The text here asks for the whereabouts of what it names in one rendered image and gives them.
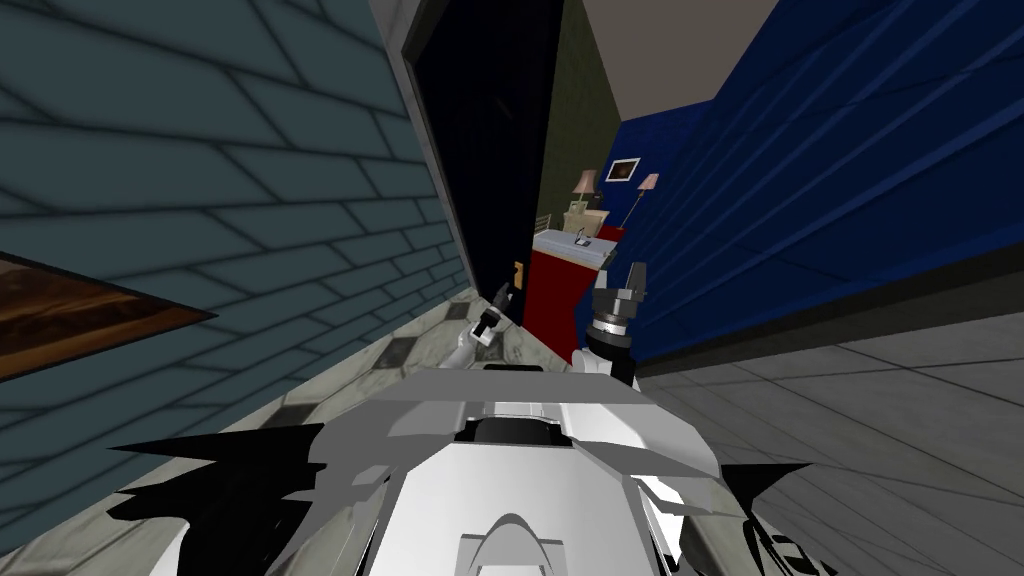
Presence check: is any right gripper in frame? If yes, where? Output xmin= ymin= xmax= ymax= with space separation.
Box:
xmin=590 ymin=261 xmax=649 ymax=325

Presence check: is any red bed with white cover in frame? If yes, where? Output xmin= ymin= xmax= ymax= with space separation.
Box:
xmin=531 ymin=225 xmax=624 ymax=366

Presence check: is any pink shade floor lamp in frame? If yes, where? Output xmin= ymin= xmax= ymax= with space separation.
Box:
xmin=619 ymin=172 xmax=662 ymax=233

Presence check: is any pink shade table lamp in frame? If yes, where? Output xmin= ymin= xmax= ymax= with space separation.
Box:
xmin=571 ymin=168 xmax=601 ymax=213

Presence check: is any dark blue door leaf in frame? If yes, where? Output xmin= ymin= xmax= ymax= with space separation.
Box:
xmin=402 ymin=0 xmax=566 ymax=329

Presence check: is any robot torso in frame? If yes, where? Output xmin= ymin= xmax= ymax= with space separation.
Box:
xmin=281 ymin=362 xmax=725 ymax=576

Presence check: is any brown wall picture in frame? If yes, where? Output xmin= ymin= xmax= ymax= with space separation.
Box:
xmin=0 ymin=251 xmax=219 ymax=383

